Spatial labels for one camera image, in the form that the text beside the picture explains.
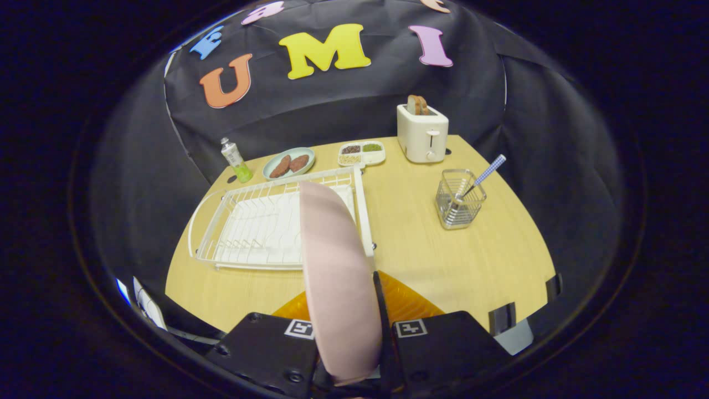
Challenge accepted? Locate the white wire dish rack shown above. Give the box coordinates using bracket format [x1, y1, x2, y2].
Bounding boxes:
[188, 165, 376, 272]

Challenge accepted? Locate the white divided grain tray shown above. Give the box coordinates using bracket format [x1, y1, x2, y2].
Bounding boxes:
[338, 140, 387, 168]

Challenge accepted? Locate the blue checkered handle spoon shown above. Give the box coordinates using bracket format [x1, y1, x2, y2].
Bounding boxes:
[446, 154, 506, 219]

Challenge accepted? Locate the metal wire basket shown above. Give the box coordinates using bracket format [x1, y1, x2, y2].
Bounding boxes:
[435, 168, 487, 230]

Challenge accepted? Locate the light green plate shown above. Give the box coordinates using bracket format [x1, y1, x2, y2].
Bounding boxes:
[262, 147, 316, 182]

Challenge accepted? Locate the white flat object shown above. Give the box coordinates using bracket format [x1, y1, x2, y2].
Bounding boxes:
[133, 276, 168, 331]

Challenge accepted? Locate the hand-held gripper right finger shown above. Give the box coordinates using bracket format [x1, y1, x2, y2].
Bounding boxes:
[372, 270, 513, 397]

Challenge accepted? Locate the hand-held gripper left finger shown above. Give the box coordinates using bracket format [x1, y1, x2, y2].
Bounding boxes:
[205, 290, 321, 399]

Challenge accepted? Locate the pink plate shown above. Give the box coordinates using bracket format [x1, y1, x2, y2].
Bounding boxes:
[299, 180, 384, 387]

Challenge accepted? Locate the white drain tray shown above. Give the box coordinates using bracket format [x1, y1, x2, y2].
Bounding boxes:
[213, 186, 358, 265]

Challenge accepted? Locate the clear bottle with green liquid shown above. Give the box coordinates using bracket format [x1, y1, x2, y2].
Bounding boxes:
[220, 137, 254, 183]

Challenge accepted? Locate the white toaster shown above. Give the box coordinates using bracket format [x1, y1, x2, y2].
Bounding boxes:
[397, 103, 450, 164]

